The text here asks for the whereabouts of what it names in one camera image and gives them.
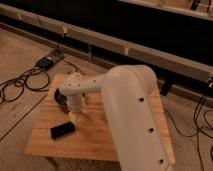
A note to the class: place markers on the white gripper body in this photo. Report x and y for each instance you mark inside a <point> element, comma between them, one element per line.
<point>75,103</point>

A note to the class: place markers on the black power adapter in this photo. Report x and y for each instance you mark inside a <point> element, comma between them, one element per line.
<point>45,63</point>

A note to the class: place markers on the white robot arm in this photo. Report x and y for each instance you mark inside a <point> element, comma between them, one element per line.
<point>125,93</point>

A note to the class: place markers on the long wooden beam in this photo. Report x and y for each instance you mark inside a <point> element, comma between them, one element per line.
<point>180,65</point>

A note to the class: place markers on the black bowl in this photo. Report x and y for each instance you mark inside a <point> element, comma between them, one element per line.
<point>60,98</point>

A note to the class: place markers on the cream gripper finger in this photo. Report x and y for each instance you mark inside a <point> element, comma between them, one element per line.
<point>72,117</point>
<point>84,107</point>

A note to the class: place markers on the black eraser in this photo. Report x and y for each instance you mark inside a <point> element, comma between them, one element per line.
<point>62,129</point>

